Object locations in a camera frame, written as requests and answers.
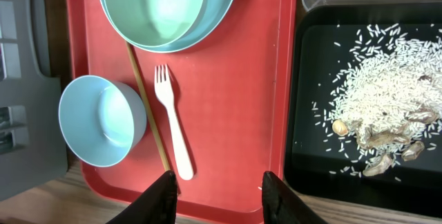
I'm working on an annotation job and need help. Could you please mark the white plastic fork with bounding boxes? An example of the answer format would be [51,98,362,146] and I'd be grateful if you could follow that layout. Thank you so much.
[154,64,195,180]

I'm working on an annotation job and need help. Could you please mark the wooden chopstick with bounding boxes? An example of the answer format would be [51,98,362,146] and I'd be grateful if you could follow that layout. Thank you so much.
[125,41,171,171]

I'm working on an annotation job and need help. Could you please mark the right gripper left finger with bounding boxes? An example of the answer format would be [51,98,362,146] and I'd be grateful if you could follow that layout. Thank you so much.
[107,170,177,224]

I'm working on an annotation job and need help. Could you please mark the grey dishwasher rack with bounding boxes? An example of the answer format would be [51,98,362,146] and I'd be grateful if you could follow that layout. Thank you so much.
[1,0,68,200]

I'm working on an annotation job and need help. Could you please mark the light blue small bowl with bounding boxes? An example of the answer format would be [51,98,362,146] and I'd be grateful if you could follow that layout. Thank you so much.
[58,75,147,167]

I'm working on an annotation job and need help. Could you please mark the light blue plate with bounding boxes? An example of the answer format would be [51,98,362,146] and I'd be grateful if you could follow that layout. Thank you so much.
[100,0,233,53]

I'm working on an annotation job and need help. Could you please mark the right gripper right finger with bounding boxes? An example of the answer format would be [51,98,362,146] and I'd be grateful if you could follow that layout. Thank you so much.
[262,171,327,224]

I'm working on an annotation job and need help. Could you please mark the green bowl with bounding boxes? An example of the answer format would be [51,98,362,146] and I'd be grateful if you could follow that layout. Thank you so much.
[104,0,204,48]

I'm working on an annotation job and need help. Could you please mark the black waste tray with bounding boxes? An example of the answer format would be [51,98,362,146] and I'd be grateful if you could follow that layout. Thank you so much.
[284,3,441,217]

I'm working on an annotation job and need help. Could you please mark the red plastic tray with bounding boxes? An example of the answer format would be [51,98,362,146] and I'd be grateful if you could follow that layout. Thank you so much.
[66,0,296,223]

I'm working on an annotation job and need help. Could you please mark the rice and food scraps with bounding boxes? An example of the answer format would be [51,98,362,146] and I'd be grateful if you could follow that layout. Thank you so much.
[303,24,441,182]

